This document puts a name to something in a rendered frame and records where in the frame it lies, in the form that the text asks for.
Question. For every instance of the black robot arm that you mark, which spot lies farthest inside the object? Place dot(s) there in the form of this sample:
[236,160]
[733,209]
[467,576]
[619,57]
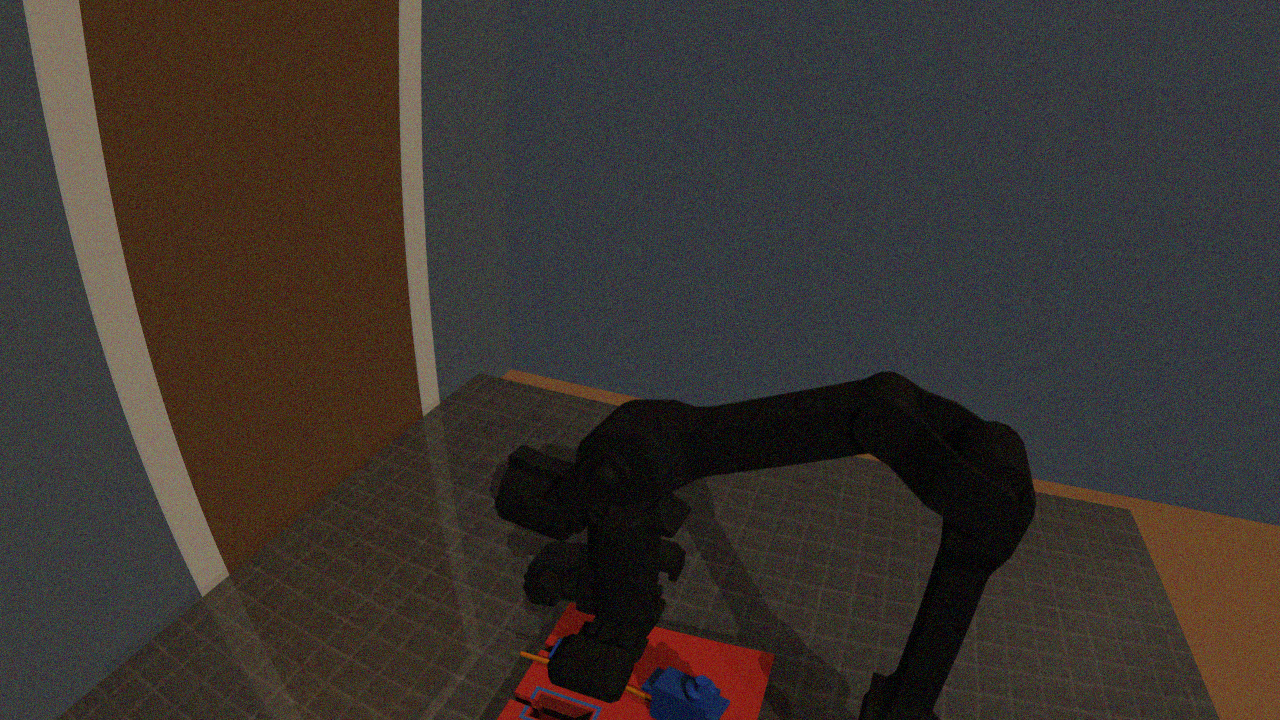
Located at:
[974,473]

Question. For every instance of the red flat deck plate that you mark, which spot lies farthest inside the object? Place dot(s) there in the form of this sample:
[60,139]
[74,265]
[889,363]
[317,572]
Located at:
[739,672]

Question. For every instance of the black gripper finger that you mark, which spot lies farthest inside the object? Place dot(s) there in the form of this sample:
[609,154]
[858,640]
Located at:
[639,646]
[654,618]

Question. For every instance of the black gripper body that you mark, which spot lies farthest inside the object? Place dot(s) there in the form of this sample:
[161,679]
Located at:
[599,664]

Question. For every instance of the blue micro servo with orange cable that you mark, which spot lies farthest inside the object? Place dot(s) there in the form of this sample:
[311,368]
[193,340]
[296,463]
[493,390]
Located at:
[679,696]

